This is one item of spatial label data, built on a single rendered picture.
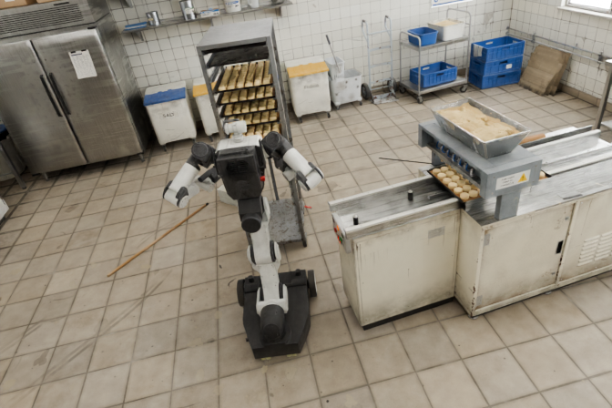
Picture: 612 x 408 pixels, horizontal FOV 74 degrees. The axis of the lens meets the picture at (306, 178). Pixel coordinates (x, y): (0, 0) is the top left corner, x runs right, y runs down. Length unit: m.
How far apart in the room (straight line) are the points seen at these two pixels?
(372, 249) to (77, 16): 4.18
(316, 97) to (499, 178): 3.83
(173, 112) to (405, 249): 3.97
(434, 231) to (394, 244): 0.26
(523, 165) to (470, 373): 1.28
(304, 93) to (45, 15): 3.10
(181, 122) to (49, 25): 1.78
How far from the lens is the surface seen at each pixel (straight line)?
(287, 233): 3.58
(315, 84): 5.73
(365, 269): 2.54
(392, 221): 2.41
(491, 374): 2.89
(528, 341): 3.09
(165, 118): 5.79
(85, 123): 5.71
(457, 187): 2.68
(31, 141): 6.01
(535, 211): 2.68
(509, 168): 2.36
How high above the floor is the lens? 2.37
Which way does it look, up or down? 31 degrees down
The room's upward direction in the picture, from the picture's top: 9 degrees counter-clockwise
